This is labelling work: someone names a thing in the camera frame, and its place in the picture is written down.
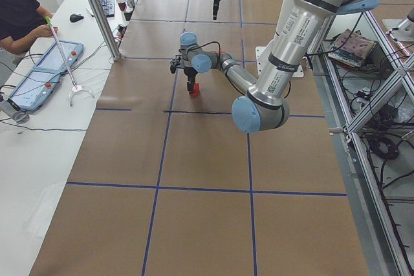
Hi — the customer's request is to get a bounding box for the black computer mouse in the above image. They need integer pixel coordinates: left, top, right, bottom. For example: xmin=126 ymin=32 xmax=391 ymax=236
xmin=69 ymin=14 xmax=84 ymax=23

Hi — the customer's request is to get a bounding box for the seated person black shirt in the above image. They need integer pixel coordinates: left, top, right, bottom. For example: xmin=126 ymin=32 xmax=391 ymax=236
xmin=1 ymin=0 xmax=58 ymax=54

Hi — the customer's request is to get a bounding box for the teach pendant far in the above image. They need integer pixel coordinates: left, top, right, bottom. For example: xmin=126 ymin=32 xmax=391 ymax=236
xmin=34 ymin=41 xmax=84 ymax=73

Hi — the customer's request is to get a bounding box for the teach pendant near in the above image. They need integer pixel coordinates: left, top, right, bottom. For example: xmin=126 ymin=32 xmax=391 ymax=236
xmin=10 ymin=70 xmax=61 ymax=111

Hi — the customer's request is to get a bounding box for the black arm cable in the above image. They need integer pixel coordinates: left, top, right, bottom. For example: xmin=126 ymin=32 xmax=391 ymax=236
xmin=179 ymin=41 xmax=221 ymax=60

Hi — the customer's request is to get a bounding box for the center blue tape line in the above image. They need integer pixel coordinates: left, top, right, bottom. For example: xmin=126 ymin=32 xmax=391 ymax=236
xmin=140 ymin=0 xmax=197 ymax=276

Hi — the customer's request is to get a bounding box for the aluminium frame post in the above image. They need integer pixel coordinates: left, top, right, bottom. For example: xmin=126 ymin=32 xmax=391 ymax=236
xmin=88 ymin=0 xmax=121 ymax=61

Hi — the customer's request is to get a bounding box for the reacher grabber stick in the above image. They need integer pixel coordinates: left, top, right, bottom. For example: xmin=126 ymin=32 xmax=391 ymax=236
xmin=45 ymin=16 xmax=94 ymax=107

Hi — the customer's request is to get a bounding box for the red block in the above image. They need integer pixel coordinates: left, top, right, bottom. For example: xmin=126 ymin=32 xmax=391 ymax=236
xmin=189 ymin=83 xmax=200 ymax=97

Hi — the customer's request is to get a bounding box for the folded cloth pile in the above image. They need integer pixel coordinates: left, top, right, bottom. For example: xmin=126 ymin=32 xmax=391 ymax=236
xmin=328 ymin=29 xmax=376 ymax=68

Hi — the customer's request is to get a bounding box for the teach pendant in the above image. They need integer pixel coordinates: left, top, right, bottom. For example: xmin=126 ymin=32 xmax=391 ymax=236
xmin=34 ymin=41 xmax=84 ymax=73
xmin=10 ymin=70 xmax=61 ymax=111

